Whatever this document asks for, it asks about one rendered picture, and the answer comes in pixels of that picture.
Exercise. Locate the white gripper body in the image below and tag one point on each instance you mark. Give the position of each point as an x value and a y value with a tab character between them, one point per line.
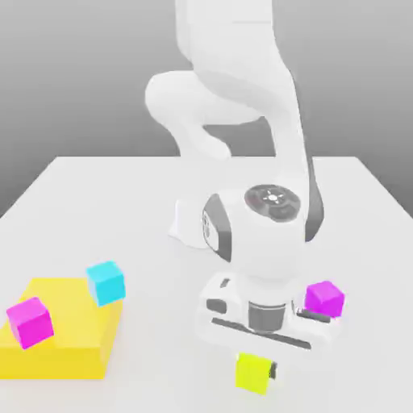
222	332

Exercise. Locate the small cyan cube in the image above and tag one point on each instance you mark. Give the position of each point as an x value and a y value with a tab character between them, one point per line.
106	284

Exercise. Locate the small purple cube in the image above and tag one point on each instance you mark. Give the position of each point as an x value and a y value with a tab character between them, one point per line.
324	298

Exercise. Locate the large yellow box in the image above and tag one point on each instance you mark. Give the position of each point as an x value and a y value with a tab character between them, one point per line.
74	338

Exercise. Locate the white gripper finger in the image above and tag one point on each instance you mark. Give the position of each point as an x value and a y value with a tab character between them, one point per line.
273	369

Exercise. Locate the small magenta cube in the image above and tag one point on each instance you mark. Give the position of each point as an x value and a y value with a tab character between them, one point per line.
30	324

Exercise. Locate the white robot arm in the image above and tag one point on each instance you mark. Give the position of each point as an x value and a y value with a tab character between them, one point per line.
284	135

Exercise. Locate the small lime cube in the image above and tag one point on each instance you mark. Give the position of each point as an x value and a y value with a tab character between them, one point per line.
252	374

